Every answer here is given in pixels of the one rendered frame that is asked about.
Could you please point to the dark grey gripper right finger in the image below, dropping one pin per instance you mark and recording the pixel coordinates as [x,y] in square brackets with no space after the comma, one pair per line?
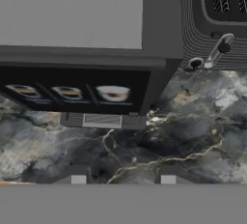
[168,173]

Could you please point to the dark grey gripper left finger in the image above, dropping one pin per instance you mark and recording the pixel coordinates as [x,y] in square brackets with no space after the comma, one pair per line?
[77,173]

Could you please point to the black coffee machine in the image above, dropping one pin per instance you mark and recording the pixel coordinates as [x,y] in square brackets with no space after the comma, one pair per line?
[80,57]

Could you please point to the black toaster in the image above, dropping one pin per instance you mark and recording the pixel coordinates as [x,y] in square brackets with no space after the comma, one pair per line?
[212,18]

